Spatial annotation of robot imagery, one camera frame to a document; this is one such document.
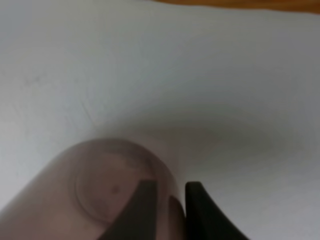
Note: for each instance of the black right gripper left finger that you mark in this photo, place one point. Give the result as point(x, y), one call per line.
point(138, 220)

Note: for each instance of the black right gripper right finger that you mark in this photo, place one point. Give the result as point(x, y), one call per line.
point(204, 219)

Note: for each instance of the light orange wicker basket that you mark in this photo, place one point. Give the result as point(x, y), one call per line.
point(300, 6)

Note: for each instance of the translucent purple plastic cup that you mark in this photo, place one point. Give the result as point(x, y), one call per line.
point(83, 191)

